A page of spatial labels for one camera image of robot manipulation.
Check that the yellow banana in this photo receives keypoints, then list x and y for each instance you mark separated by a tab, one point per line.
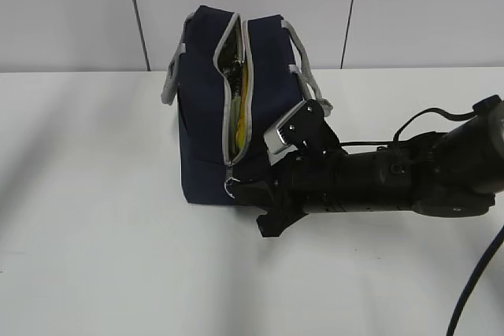
240	130

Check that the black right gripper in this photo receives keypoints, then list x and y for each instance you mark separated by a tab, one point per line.
377	181

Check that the navy and white lunch bag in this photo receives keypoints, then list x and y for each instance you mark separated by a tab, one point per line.
206	73

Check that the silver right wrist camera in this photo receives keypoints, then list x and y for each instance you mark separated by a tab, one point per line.
305	128

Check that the green lid glass food container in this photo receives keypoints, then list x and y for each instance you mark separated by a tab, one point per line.
234	126

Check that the black and grey right robot arm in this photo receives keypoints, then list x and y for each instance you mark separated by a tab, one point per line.
451	174

